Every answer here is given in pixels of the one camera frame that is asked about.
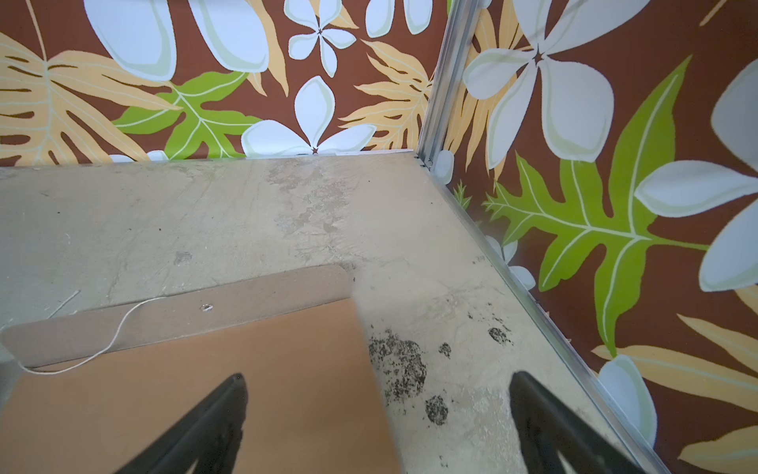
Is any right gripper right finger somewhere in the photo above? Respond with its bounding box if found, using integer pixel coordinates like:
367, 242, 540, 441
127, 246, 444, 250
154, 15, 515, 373
509, 371, 642, 474

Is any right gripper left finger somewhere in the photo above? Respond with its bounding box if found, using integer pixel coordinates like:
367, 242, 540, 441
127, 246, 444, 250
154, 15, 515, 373
118, 373, 248, 473

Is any brown file bag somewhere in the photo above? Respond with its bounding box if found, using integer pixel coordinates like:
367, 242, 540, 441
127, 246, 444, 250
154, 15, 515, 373
1, 266, 401, 473

